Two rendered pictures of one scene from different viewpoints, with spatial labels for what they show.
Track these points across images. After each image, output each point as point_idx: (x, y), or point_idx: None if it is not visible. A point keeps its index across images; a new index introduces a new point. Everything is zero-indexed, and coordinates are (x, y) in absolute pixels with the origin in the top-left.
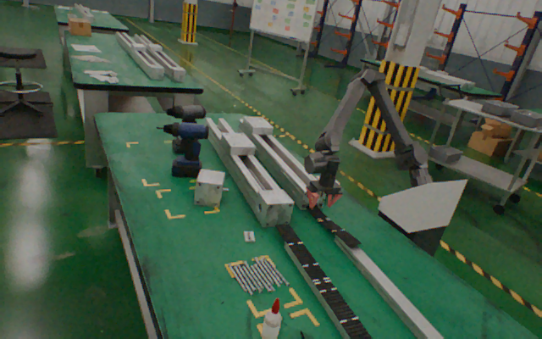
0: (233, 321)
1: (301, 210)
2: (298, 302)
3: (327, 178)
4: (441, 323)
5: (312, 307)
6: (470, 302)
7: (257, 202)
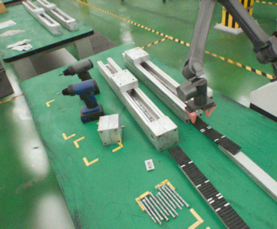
0: None
1: (186, 124)
2: (199, 222)
3: (199, 98)
4: None
5: (211, 223)
6: None
7: (149, 132)
